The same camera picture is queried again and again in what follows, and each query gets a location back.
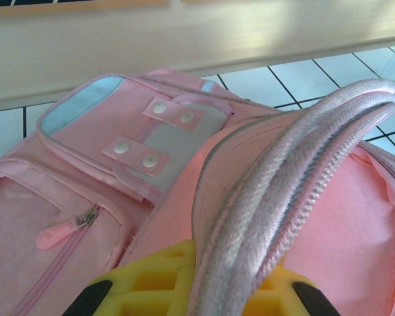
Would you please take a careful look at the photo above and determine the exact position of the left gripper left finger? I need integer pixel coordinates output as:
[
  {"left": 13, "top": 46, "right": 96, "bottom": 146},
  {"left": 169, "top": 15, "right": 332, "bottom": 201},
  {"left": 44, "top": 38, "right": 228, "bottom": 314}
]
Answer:
[{"left": 64, "top": 239, "right": 199, "bottom": 316}]

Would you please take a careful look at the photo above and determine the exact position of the pink backpack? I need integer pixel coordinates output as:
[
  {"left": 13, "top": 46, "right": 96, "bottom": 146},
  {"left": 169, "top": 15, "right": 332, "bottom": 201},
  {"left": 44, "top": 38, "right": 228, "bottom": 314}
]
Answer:
[{"left": 0, "top": 67, "right": 395, "bottom": 316}]

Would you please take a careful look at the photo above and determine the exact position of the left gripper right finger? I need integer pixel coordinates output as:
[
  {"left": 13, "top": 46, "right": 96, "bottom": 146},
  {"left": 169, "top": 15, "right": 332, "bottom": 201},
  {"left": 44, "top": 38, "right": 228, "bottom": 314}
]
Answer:
[{"left": 246, "top": 266, "right": 338, "bottom": 316}]

